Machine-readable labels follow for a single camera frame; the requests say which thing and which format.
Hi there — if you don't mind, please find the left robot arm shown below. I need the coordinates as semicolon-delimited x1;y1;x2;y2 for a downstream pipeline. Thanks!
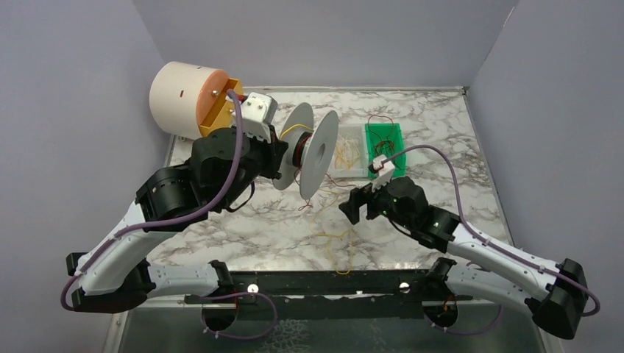
61;127;288;313

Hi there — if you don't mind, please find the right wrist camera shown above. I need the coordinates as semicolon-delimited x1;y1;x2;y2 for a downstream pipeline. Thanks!
369;154;395;192

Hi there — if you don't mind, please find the black cable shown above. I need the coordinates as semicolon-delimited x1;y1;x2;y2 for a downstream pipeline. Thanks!
372;140;398;160

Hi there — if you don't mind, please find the green plastic bin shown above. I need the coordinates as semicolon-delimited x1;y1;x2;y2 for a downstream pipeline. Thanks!
364;123;405;162

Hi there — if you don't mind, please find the white perforated cable spool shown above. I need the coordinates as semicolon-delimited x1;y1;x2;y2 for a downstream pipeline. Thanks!
272;103;339;199

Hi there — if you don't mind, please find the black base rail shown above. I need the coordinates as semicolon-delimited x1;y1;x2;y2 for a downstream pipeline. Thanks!
134;260;493;323

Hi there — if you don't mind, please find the white yellow cable bundle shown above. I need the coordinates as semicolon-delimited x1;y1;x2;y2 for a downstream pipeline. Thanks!
334;136;364;169

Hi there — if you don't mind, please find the purple cable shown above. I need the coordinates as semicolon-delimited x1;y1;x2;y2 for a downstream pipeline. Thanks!
385;144;601;318
60;89;245;312

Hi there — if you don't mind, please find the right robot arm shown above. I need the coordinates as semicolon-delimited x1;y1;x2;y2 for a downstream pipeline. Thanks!
338;176;589;340

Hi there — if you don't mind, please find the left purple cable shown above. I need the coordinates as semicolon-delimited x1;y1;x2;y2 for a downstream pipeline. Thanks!
60;89;245;312

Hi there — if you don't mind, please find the white cylinder drawer container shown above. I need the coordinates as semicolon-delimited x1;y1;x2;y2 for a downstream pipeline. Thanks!
149;61;230;140

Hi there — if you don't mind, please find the clear plastic bin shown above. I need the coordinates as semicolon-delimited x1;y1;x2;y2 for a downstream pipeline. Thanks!
328;124;369;179

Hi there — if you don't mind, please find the orange drawer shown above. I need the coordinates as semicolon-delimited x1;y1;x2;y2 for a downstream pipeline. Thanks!
196;78;244;137

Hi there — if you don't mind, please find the red cable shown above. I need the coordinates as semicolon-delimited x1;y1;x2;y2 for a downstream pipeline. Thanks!
366;115;397;152

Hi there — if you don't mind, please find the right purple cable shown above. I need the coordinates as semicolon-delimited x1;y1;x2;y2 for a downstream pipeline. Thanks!
385;144;601;318

